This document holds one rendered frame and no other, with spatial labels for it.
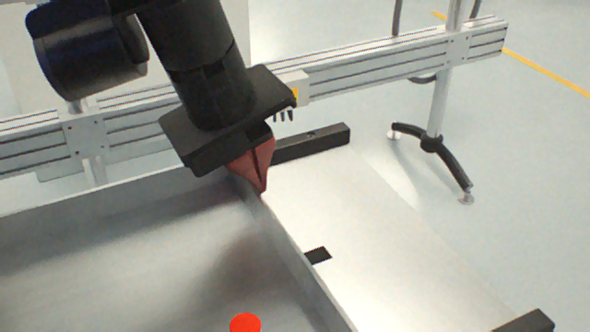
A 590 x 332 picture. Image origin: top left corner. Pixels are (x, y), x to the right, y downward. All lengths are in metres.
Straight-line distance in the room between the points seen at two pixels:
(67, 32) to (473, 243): 1.56
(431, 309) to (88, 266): 0.28
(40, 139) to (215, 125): 1.00
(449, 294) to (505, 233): 1.43
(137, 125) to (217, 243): 0.96
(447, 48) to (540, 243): 0.69
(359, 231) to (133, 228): 0.20
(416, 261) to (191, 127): 0.22
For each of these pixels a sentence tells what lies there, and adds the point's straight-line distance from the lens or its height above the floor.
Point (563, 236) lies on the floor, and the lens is 1.95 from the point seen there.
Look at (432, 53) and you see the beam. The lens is 1.76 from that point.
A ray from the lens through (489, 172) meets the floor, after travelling 2.13.
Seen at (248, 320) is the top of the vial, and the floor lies 0.93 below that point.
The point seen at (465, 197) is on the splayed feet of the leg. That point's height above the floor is 0.01.
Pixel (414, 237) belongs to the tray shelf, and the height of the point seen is 0.88.
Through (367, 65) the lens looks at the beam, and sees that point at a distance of 1.61.
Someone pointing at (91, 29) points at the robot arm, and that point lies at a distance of 0.39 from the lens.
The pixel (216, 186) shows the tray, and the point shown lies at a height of 0.88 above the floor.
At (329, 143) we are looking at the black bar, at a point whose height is 0.89.
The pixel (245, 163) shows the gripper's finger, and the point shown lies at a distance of 0.43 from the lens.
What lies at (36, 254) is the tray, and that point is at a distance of 0.51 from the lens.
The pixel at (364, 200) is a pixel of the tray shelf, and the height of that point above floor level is 0.88.
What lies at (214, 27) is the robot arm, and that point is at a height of 1.07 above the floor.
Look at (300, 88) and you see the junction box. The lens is 1.46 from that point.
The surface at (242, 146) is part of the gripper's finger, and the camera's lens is 0.42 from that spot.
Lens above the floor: 1.21
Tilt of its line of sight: 38 degrees down
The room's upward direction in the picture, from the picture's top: straight up
